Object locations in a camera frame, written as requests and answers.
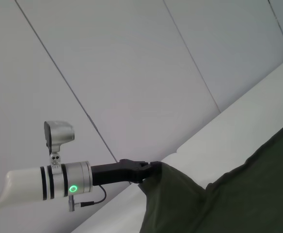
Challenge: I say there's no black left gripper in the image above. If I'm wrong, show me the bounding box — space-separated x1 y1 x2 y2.
90 158 162 187

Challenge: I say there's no dark green shirt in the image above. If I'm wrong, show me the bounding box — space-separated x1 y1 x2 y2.
137 117 283 233

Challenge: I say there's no left arm grey cable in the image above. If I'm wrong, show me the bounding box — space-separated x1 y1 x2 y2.
67 184 107 212

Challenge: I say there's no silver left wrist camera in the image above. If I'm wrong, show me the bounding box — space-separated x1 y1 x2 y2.
43 120 75 168

